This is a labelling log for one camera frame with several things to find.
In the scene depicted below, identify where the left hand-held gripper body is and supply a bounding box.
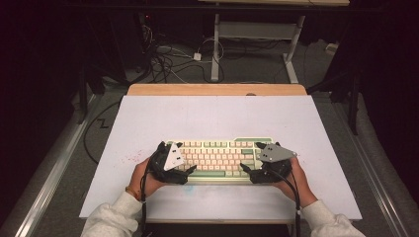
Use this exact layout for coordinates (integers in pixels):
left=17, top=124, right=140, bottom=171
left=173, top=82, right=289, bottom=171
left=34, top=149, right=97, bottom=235
left=149, top=140, right=191, bottom=186

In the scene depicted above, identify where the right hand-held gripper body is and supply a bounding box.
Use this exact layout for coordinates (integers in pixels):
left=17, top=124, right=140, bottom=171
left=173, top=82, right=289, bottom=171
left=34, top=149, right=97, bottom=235
left=249, top=140, right=298, bottom=185

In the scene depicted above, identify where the cream and green keyboard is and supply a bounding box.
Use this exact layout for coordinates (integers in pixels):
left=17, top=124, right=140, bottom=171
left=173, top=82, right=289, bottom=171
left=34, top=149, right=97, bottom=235
left=164, top=136, right=275, bottom=185

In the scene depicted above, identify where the person's left hand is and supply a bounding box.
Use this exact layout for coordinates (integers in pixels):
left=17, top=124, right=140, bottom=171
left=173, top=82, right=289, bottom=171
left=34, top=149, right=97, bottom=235
left=127, top=156, right=166, bottom=200

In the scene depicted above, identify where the person's right hand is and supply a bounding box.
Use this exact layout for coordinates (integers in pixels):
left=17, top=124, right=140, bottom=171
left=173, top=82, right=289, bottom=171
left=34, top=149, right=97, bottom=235
left=272, top=156, right=319, bottom=208

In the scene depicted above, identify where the white cover board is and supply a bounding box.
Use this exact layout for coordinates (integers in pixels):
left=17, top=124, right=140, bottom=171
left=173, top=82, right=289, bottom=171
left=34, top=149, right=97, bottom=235
left=79, top=95, right=363, bottom=222

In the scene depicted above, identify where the black metal stand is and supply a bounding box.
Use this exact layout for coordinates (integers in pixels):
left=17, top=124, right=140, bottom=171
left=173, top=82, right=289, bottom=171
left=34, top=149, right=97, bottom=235
left=307, top=70, right=361, bottom=136

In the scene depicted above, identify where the white power strip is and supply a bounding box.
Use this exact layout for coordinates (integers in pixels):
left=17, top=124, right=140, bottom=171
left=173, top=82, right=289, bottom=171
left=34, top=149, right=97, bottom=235
left=324, top=42, right=339, bottom=56

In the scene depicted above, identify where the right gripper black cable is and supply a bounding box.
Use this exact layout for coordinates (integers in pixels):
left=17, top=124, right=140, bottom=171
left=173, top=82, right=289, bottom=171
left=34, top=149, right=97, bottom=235
left=264, top=167, right=302, bottom=237

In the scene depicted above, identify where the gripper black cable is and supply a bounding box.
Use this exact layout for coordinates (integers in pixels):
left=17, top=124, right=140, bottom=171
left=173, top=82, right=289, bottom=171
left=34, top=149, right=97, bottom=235
left=264, top=167, right=302, bottom=237
left=139, top=147, right=166, bottom=237

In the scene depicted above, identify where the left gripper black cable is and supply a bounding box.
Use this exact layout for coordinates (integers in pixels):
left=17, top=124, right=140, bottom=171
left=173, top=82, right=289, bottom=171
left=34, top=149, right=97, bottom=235
left=139, top=147, right=166, bottom=237

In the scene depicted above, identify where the tangle of floor cables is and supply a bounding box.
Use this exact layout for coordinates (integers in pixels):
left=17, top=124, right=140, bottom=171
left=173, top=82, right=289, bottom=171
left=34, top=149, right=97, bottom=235
left=140, top=23, right=225, bottom=85

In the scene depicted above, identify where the long black floor cable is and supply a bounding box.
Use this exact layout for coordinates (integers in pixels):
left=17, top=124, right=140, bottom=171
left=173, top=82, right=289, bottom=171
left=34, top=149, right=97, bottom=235
left=82, top=100, right=122, bottom=166

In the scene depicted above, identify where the aluminium floor rail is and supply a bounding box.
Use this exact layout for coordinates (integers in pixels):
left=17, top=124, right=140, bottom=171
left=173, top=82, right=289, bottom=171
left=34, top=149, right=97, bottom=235
left=331, top=98, right=410, bottom=237
left=14, top=93, right=102, bottom=237

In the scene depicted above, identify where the white metal desk frame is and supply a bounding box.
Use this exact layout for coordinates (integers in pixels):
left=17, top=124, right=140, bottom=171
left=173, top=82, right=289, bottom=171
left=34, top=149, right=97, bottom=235
left=197, top=0, right=351, bottom=85

